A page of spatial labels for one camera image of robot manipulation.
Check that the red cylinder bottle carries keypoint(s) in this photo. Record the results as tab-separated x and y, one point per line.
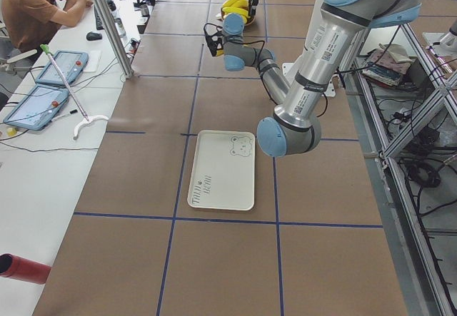
19	268

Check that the white bear tray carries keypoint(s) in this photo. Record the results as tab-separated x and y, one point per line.
223	171

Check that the folded cloth stack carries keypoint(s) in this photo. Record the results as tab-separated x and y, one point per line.
387	64

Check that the small metal cup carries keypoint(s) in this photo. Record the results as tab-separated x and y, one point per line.
144	10

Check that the seated person brown shirt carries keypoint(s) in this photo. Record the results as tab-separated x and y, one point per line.
31	23

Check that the black computer mouse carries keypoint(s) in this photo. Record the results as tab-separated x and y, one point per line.
93	36

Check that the aluminium frame post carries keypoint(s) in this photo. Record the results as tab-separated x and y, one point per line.
114	38

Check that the lower blue teach pendant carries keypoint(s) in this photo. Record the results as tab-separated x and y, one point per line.
37	109

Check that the brown wicker basket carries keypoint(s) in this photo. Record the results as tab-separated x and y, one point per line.
242	12

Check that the front yellow banana bunch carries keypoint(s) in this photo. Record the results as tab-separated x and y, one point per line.
243	4

